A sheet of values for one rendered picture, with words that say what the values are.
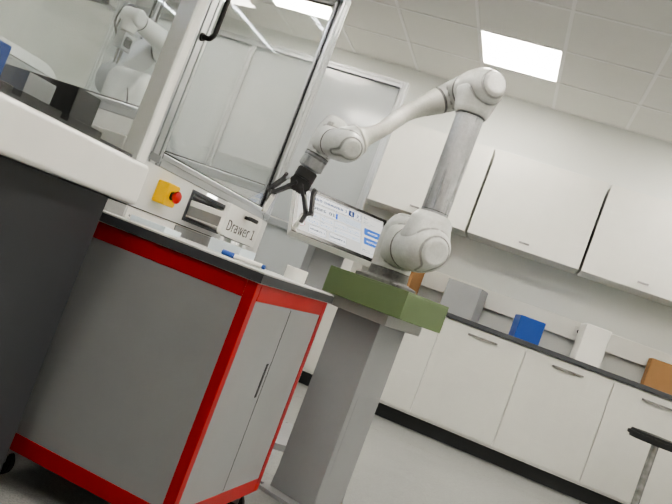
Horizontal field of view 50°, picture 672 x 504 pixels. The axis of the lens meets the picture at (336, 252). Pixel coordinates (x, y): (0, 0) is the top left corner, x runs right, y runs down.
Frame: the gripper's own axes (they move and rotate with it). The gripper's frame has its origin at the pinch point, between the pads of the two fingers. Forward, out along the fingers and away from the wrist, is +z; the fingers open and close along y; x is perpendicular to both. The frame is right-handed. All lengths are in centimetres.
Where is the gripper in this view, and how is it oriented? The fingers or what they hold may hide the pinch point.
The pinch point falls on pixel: (279, 218)
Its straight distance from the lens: 259.0
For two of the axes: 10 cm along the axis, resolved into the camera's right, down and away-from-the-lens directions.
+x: -2.8, -1.4, -9.5
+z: -5.2, 8.6, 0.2
